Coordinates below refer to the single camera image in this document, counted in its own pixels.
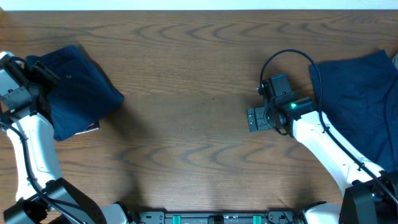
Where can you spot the dark blue clothes pile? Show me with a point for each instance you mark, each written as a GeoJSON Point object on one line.
{"type": "Point", "coordinates": [359, 97]}

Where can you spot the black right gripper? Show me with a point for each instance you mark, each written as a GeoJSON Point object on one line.
{"type": "Point", "coordinates": [257, 114]}

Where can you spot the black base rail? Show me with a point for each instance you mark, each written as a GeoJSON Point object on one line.
{"type": "Point", "coordinates": [267, 217]}

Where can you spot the folded black patterned garment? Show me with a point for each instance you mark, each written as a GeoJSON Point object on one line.
{"type": "Point", "coordinates": [92, 127]}

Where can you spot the dark blue denim shorts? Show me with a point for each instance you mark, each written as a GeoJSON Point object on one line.
{"type": "Point", "coordinates": [83, 95]}

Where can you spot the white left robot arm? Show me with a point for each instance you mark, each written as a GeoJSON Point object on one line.
{"type": "Point", "coordinates": [28, 124]}

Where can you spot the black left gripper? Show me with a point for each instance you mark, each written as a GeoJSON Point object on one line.
{"type": "Point", "coordinates": [42, 74]}

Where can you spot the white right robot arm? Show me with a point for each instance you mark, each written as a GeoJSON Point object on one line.
{"type": "Point", "coordinates": [369, 192]}

